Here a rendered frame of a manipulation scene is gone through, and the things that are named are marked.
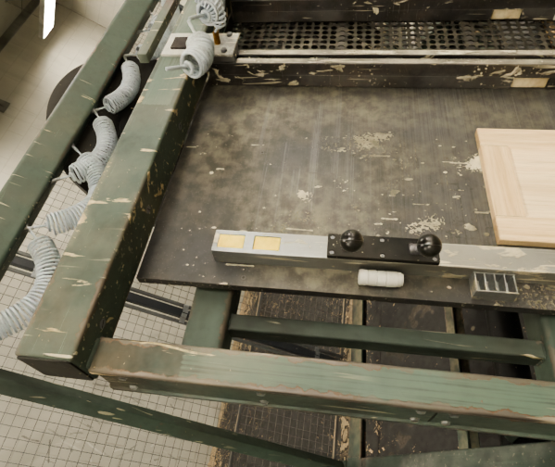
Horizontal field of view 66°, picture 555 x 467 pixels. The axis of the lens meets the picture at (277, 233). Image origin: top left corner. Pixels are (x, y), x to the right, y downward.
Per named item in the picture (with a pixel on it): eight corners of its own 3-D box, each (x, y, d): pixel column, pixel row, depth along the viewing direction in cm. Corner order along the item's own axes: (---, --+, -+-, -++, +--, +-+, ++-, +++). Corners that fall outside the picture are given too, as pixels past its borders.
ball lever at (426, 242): (425, 260, 77) (444, 258, 64) (404, 259, 78) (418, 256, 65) (426, 240, 78) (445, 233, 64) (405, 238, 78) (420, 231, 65)
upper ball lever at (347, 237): (359, 256, 79) (363, 252, 66) (337, 255, 80) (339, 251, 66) (359, 236, 79) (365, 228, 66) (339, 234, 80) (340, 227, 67)
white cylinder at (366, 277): (357, 287, 79) (401, 291, 78) (359, 280, 76) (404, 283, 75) (358, 273, 80) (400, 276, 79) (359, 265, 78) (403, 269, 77)
